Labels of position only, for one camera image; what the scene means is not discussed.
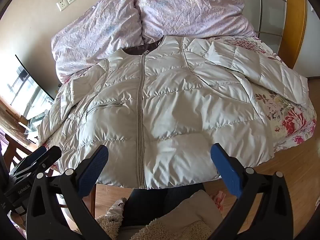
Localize wooden bed frame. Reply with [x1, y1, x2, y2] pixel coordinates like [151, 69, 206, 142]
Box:
[89, 184, 98, 218]

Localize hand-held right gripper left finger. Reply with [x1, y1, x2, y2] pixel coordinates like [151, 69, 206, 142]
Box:
[26, 144, 109, 240]

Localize pink floral duvet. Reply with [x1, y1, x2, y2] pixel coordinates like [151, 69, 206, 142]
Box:
[51, 0, 257, 82]

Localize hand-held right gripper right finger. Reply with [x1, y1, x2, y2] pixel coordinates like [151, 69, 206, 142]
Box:
[210, 142, 300, 240]

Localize floral bedsheet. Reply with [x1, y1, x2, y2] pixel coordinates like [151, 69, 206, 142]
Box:
[37, 35, 317, 154]

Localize pink floral cloth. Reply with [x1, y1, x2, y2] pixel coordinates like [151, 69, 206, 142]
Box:
[106, 197, 127, 217]
[212, 189, 232, 212]

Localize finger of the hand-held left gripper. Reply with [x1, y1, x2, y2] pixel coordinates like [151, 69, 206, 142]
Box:
[15, 147, 47, 172]
[35, 146, 62, 172]

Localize cream fleece garment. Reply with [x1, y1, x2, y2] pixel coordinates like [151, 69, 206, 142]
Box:
[95, 189, 223, 240]

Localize black flat screen television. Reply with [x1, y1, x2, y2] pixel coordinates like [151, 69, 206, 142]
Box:
[7, 54, 56, 121]

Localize cream puffer jacket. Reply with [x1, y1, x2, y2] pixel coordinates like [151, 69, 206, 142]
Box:
[37, 35, 308, 190]

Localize person's dark trousers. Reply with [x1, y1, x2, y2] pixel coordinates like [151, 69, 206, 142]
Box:
[121, 181, 209, 230]

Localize wooden framed glass wardrobe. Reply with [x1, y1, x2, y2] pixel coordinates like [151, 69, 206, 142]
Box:
[232, 0, 308, 68]

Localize wooden cabinet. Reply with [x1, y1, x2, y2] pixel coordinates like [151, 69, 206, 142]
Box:
[0, 97, 43, 155]

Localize white wall socket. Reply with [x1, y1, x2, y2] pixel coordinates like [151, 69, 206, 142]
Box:
[56, 0, 69, 12]

